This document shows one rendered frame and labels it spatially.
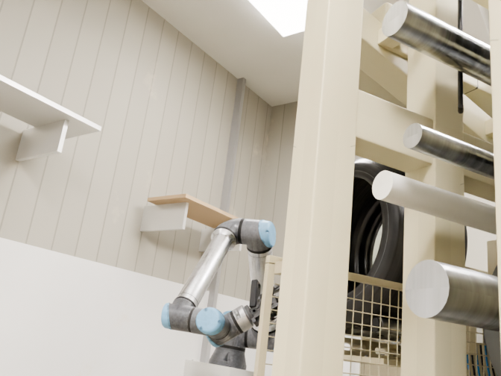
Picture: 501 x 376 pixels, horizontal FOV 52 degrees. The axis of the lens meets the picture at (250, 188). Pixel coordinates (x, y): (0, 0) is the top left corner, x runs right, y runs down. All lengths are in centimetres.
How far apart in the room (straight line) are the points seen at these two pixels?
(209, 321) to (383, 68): 100
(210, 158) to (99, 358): 219
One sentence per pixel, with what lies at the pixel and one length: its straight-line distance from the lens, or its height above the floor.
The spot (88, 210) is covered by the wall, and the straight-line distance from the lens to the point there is 411.
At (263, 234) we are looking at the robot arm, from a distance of 221.
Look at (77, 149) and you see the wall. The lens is 411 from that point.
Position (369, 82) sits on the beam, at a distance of 171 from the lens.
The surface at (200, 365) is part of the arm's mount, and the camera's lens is 263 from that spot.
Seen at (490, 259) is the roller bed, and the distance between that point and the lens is 178.
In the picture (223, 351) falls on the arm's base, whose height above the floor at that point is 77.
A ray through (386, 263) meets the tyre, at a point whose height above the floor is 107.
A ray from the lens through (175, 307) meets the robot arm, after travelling 188.
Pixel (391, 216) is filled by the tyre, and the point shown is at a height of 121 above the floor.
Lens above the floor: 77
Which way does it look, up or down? 18 degrees up
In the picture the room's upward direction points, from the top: 7 degrees clockwise
